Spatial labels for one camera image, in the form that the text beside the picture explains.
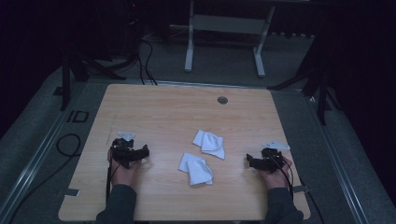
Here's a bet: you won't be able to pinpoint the grey metal floor rail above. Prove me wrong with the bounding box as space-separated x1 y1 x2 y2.
306 92 370 224
0 82 88 224

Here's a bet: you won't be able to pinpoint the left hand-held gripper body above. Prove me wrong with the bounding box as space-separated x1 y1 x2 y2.
110 132 142 170

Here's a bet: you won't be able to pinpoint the black looped floor cable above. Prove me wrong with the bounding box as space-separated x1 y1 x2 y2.
8 133 82 224

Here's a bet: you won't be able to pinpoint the white metal desk frame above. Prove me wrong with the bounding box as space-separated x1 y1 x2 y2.
184 0 276 78

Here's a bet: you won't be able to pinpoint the person's right hand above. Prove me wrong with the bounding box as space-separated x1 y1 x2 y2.
259 155 294 190

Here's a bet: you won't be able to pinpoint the white crumpled cloth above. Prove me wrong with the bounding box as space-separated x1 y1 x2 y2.
177 152 215 187
191 129 226 161

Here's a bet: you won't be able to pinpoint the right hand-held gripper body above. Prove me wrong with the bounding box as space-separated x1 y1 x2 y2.
255 140 291 175

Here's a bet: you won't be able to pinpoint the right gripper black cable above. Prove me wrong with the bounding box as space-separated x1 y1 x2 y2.
271 154 295 198

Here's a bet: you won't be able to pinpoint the person's left hand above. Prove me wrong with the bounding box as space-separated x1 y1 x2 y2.
106 148 143 189

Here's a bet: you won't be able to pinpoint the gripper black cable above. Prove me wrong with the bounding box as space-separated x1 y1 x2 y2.
105 163 121 203
271 154 295 198

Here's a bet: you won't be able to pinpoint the black metal stand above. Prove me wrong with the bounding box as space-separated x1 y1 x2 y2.
267 59 342 126
53 50 127 112

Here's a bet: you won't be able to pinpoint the black cables on floor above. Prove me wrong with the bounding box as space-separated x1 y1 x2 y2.
135 38 159 86

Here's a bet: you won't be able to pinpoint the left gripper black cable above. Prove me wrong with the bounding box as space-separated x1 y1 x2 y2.
105 163 121 203

